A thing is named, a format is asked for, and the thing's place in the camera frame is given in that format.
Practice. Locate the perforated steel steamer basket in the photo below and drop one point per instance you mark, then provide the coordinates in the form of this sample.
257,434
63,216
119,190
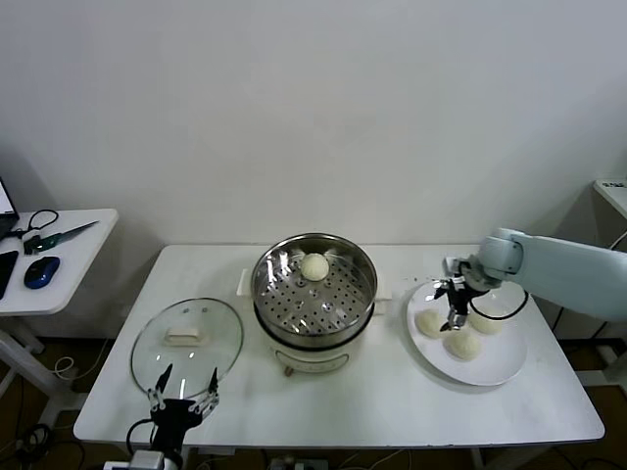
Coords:
313,303

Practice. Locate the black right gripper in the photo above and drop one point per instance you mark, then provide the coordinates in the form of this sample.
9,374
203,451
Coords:
460,296

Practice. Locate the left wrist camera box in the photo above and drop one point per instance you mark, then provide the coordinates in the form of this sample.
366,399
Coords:
146,461

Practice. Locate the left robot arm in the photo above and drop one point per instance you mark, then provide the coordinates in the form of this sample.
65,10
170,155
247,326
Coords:
171,460

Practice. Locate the round glass pot lid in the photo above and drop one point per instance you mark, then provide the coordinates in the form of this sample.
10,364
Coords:
215,333

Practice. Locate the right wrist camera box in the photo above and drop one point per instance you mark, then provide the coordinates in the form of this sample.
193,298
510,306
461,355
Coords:
453,264

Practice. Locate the white steamed baozi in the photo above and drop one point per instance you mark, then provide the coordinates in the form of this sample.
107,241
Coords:
463,345
430,324
490,325
313,267

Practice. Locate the cream electric cooking pot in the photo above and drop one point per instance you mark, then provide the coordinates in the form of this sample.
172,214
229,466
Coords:
313,360

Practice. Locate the black laptop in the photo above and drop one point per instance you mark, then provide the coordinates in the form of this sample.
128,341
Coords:
5,220

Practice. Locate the grey floor power strip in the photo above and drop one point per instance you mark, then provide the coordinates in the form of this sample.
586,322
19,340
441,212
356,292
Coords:
294,462

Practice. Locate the black smartphone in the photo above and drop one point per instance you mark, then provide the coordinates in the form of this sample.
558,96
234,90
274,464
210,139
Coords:
7,271

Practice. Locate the white shelf board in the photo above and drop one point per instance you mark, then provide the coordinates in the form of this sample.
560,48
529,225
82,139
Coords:
612,193

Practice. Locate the blue computer mouse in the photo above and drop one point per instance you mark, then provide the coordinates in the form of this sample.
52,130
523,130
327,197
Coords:
41,271

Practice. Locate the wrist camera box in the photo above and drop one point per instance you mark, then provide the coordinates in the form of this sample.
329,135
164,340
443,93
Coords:
146,461
453,264

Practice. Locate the large white round plate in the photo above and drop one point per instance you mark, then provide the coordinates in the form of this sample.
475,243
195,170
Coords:
495,362

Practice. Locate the green pointed tool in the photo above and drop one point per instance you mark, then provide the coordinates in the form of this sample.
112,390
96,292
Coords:
63,235

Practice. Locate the small white side table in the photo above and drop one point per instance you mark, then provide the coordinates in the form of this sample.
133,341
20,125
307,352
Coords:
83,264

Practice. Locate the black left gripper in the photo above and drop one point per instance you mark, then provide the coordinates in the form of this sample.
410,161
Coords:
174,416

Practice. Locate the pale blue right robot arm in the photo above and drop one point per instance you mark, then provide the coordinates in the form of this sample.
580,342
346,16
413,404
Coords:
563,269

